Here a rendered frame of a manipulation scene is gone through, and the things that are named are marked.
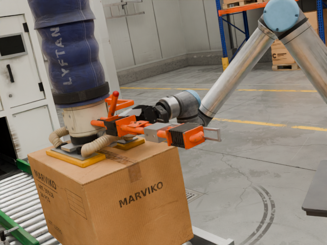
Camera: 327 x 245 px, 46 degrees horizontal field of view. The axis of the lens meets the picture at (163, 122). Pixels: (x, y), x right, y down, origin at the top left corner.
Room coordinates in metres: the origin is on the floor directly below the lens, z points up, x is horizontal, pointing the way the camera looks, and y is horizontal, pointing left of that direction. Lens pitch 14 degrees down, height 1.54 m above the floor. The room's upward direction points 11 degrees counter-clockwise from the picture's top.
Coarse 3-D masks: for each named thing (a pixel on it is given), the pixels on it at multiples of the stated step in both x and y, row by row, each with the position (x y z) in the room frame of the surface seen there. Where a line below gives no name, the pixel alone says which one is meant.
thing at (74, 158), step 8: (64, 144) 1.55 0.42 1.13; (48, 152) 1.59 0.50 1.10; (56, 152) 1.55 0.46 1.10; (64, 152) 1.51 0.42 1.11; (72, 152) 1.49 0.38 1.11; (80, 152) 1.44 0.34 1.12; (96, 152) 1.45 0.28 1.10; (64, 160) 1.47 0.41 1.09; (72, 160) 1.41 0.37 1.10; (80, 160) 1.38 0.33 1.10; (88, 160) 1.36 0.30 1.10; (96, 160) 1.38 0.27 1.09
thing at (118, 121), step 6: (108, 120) 1.38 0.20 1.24; (114, 120) 1.38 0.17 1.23; (120, 120) 1.32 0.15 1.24; (126, 120) 1.33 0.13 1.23; (132, 120) 1.35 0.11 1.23; (108, 126) 1.36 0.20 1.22; (114, 126) 1.31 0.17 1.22; (108, 132) 1.35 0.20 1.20; (114, 132) 1.32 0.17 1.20; (120, 132) 1.31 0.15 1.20; (126, 132) 1.33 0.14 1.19
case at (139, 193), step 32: (32, 160) 1.63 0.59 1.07; (128, 160) 1.34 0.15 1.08; (160, 160) 1.36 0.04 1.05; (64, 192) 1.36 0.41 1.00; (96, 192) 1.21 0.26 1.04; (128, 192) 1.27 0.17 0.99; (160, 192) 1.35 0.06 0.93; (64, 224) 1.45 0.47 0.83; (96, 224) 1.20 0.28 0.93; (128, 224) 1.26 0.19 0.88; (160, 224) 1.33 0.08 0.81
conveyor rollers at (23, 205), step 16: (16, 176) 3.09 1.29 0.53; (32, 176) 2.99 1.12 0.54; (0, 192) 2.75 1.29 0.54; (16, 192) 2.72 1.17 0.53; (32, 192) 2.62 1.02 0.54; (0, 208) 2.48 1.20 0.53; (16, 208) 2.38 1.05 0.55; (32, 208) 2.35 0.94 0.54; (32, 224) 2.15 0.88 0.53; (16, 240) 1.94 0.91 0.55; (48, 240) 1.93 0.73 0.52
